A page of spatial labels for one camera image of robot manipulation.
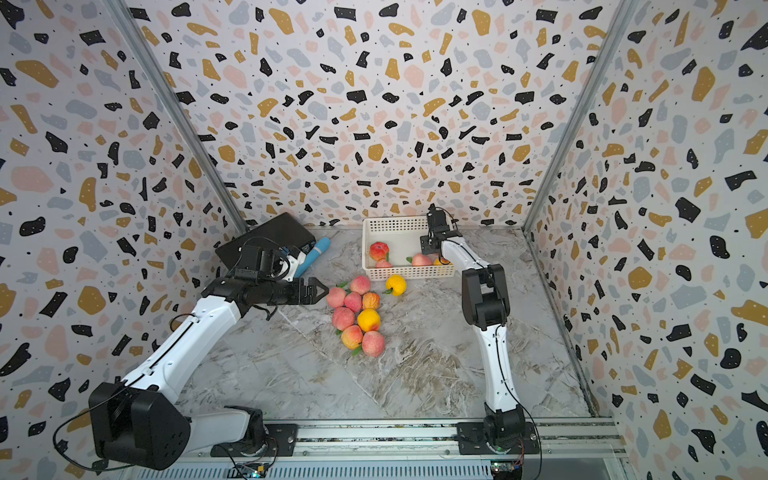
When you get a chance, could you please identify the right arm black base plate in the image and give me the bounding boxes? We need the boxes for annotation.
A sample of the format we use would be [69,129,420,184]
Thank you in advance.
[456,421,541,455]

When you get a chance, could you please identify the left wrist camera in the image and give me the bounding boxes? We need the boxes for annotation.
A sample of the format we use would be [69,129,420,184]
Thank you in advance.
[231,245,306,282]

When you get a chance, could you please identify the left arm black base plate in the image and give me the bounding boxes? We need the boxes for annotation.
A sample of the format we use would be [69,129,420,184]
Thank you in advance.
[254,423,299,458]

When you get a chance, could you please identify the black ribbed metal case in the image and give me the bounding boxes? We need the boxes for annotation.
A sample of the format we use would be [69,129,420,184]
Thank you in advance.
[215,213,316,271]

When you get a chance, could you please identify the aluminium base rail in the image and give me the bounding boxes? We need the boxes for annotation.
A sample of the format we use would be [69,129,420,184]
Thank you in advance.
[116,416,631,480]

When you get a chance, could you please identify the light blue plastic tube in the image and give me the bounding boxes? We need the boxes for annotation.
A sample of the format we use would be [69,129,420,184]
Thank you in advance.
[295,237,331,278]

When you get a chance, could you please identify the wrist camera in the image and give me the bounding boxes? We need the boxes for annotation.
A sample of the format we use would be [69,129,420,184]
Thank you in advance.
[231,245,306,282]
[427,204,451,231]

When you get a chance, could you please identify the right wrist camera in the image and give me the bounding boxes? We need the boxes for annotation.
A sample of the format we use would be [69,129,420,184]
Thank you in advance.
[427,204,451,231]

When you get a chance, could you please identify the large pink peach left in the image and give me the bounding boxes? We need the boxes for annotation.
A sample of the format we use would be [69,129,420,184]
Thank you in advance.
[325,287,347,309]

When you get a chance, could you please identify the orange pink front peach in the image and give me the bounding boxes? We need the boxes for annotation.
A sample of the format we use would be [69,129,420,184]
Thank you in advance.
[340,325,364,350]

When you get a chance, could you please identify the dark pink wrinkled peach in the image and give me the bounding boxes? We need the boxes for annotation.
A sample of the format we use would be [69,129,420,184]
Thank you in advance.
[344,292,363,314]

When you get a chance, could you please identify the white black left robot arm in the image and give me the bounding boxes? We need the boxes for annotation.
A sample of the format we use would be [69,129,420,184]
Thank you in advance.
[89,277,329,470]

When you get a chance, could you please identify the red wrinkled peach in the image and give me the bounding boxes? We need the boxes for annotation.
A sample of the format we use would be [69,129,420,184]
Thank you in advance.
[369,241,390,262]

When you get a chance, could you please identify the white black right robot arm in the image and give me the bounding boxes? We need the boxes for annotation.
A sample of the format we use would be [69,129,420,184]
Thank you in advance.
[420,210,526,451]

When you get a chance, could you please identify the white perforated plastic basket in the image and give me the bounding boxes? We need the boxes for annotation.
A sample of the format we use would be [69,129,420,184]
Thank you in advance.
[362,216,455,281]

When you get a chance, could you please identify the orange wrinkled peach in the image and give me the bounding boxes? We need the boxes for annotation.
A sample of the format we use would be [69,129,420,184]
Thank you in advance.
[362,291,381,310]

